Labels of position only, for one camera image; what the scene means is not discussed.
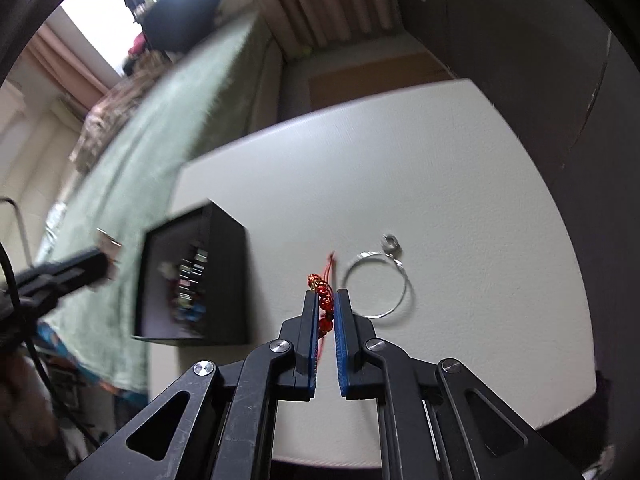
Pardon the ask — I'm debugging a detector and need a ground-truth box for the brown cardboard sheet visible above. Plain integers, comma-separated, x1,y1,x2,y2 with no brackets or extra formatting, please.
309,52,452,110

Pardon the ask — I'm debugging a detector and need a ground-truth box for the black jewelry box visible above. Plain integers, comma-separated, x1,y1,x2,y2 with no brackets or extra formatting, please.
132,202,250,346

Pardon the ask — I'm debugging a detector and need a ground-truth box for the beige crumpled blanket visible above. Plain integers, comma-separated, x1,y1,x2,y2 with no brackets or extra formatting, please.
70,51,172,174

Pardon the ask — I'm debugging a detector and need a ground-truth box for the cream padded headboard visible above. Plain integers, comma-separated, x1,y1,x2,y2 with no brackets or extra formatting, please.
1,73,81,268

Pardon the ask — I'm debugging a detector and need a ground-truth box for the dark wood wardrobe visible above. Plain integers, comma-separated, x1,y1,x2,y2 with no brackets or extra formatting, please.
398,0,639,408

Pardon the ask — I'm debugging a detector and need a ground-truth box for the white side table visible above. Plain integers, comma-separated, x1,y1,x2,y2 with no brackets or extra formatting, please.
146,78,599,468

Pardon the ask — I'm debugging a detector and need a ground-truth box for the black clothes pile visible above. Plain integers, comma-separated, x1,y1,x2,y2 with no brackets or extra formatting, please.
141,0,220,53

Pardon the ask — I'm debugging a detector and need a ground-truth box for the red bead string bracelet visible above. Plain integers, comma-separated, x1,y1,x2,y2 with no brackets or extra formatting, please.
305,250,338,361

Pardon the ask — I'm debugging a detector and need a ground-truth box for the black cable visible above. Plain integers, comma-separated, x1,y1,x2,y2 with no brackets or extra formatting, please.
0,242,101,451

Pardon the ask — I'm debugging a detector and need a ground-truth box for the silver wire bangle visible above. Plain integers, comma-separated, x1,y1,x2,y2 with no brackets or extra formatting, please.
340,232,410,321

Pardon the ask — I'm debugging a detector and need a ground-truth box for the green bed blanket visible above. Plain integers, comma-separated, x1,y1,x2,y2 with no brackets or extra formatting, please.
43,10,276,393

